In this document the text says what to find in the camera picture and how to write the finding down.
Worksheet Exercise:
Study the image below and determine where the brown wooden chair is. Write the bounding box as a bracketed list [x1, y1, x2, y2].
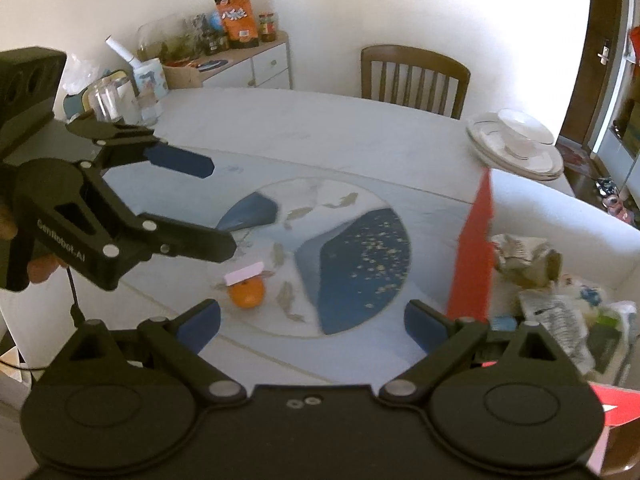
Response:
[360, 44, 472, 120]

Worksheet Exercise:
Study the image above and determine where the clear printed plastic packet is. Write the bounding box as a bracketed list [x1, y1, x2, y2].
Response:
[518, 286, 597, 377]

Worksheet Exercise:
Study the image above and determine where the glass plant terrarium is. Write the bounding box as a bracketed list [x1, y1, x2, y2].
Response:
[135, 14, 202, 64]

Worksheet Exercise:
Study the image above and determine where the orange fruit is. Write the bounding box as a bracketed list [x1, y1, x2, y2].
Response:
[227, 278, 266, 310]

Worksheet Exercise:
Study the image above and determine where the stack of white plates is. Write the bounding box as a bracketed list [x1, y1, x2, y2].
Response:
[465, 110, 565, 181]

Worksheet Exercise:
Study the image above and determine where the white paper roll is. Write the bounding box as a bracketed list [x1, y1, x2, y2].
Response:
[104, 34, 144, 69]

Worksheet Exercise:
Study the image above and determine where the printed mug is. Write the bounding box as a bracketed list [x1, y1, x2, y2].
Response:
[132, 57, 169, 102]

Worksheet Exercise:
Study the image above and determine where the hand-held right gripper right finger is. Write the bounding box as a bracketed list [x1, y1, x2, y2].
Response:
[379, 300, 569, 404]

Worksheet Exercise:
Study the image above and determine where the small drinking glass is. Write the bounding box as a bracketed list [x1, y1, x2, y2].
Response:
[130, 94, 160, 127]

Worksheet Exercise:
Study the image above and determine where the small cardboard box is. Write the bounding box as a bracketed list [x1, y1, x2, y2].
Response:
[163, 60, 204, 90]

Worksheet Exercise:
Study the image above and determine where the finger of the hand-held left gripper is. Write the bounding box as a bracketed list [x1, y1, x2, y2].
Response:
[34, 174, 237, 291]
[66, 111, 216, 179]

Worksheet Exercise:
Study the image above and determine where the clear plastic bag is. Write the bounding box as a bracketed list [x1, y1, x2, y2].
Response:
[64, 52, 109, 97]

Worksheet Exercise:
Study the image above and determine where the white marble desktop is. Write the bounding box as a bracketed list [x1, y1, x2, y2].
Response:
[0, 86, 640, 413]

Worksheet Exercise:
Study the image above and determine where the pink white eraser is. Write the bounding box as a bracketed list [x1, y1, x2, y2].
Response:
[223, 262, 265, 286]

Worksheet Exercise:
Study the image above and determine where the orange snack bag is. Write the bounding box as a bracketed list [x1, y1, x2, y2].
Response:
[214, 0, 260, 50]

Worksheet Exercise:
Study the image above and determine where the large glass jar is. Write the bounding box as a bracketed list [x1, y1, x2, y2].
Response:
[87, 77, 124, 124]

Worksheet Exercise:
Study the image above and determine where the white packet grey green print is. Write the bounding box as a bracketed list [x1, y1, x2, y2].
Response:
[587, 301, 639, 382]

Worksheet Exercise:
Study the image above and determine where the person's left hand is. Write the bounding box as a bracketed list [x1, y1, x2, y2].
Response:
[0, 204, 69, 284]

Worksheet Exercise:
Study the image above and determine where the crumpled printed wrapper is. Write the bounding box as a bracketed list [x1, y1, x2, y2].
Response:
[492, 233, 564, 289]

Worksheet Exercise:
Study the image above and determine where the blue grey cabinet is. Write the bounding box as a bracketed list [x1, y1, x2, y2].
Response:
[597, 125, 640, 182]

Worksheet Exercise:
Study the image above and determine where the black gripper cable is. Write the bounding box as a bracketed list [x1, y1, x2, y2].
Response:
[0, 265, 87, 374]

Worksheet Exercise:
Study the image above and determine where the dark small jar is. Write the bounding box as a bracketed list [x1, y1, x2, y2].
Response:
[202, 30, 231, 57]

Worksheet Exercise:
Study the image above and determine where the white bowl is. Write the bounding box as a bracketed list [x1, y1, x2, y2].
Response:
[496, 108, 556, 159]

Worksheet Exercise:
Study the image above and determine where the brown door frame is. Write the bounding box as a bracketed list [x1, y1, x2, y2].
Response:
[555, 0, 627, 153]

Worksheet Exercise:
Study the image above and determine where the white sideboard cabinet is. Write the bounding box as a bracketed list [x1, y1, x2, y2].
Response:
[165, 30, 294, 92]

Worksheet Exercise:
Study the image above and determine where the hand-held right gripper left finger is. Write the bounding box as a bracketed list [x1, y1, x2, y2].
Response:
[70, 299, 249, 404]

